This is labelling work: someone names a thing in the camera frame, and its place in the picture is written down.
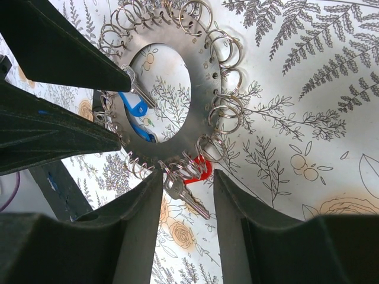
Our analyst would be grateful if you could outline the key with blue tag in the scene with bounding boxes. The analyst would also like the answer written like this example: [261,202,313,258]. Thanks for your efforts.
[118,64,158,117]

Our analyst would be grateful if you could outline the floral tablecloth mat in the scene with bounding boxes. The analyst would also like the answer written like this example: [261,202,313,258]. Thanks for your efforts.
[0,0,379,284]

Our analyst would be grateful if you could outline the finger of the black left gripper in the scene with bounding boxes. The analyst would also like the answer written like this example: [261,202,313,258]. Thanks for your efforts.
[1,80,121,175]
[1,1,131,92]

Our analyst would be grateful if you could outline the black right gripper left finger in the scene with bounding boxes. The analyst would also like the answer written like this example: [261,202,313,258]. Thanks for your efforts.
[1,170,163,283]

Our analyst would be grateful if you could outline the key with red tag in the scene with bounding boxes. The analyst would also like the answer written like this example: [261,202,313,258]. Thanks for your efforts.
[163,156,213,220]

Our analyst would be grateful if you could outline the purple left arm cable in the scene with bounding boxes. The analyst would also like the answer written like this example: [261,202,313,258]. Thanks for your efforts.
[0,171,21,212]

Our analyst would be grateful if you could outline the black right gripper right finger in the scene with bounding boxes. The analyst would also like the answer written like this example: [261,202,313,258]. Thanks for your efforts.
[213,169,378,283]

